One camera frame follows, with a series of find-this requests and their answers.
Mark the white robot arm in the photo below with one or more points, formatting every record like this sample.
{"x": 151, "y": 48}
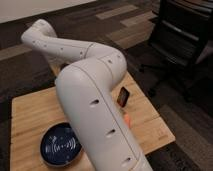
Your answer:
{"x": 84, "y": 89}

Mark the orange carrot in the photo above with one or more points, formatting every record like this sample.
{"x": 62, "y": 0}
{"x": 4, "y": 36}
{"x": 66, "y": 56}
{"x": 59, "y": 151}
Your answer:
{"x": 127, "y": 120}

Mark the dark blue patterned bowl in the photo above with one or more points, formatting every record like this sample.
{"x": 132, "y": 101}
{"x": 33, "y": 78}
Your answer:
{"x": 59, "y": 145}

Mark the black office chair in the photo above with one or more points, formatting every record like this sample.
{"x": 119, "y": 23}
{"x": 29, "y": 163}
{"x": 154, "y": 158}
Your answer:
{"x": 179, "y": 36}

